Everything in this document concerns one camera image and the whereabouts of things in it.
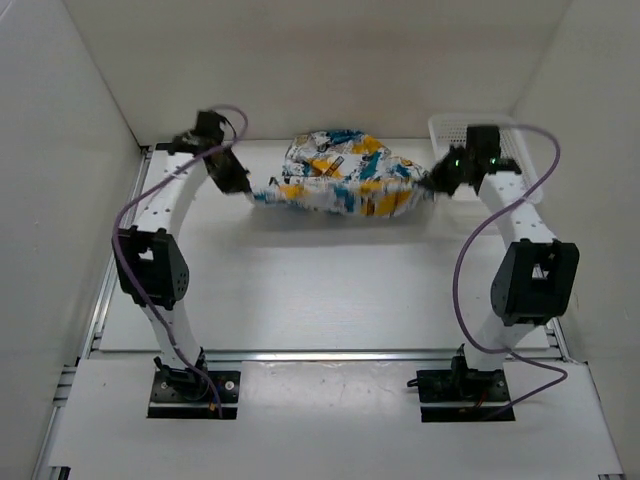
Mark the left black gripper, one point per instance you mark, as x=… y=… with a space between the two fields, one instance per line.
x=237 y=183

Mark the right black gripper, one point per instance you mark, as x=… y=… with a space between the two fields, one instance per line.
x=436 y=178

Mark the white yellow teal printed shorts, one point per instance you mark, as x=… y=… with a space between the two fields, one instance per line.
x=345 y=172

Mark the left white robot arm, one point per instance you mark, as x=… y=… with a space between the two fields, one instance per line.
x=151 y=268

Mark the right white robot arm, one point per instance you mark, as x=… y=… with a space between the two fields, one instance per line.
x=534 y=280

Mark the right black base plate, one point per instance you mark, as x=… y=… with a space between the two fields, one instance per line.
x=471 y=397

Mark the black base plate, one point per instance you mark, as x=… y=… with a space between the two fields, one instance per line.
x=193 y=399
x=471 y=397

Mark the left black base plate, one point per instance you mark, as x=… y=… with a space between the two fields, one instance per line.
x=193 y=399

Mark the aluminium frame rail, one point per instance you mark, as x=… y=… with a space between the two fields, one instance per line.
x=326 y=319

